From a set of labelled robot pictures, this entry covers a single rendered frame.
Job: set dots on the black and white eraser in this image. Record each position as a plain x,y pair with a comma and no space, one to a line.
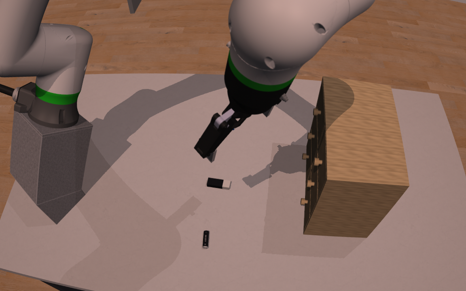
218,183

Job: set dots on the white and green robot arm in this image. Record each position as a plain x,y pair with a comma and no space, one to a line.
270,41

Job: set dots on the small wooden chest of drawers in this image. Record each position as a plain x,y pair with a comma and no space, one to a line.
366,171

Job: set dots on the brown wooden drawer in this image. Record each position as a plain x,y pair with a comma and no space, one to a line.
306,201
321,162
320,113
314,137
313,183
308,157

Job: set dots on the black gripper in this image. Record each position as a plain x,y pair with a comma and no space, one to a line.
221,126

